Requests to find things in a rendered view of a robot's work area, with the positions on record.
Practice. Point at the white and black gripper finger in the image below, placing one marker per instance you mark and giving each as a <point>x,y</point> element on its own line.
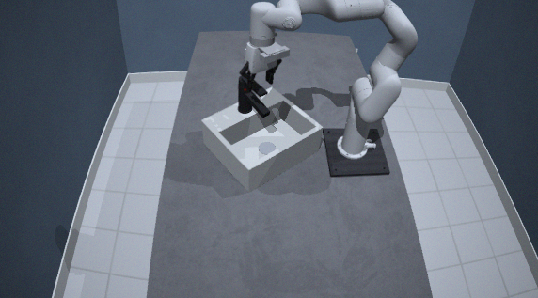
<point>250,82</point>
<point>270,73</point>

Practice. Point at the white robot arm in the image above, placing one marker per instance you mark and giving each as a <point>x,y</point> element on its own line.
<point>384,86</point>

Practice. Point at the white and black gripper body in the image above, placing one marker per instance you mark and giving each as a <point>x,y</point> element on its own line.
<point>252,55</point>

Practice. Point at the grey rectangular sink basin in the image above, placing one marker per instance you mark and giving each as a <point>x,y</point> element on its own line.
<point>255,149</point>

